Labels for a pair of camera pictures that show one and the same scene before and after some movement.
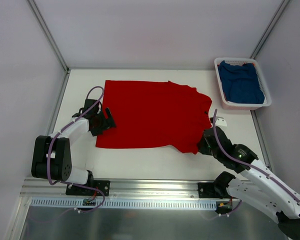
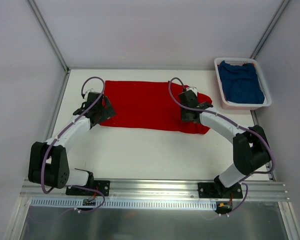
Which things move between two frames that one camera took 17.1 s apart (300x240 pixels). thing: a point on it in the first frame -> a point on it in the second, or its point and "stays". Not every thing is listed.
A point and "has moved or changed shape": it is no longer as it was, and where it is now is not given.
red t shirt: [150, 114] has moved or changed shape
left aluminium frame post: [49, 35] stays
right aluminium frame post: [282, 6] stays
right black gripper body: [204, 144] -> [189, 116]
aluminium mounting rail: [56, 188] stays
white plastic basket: [247, 106] stays
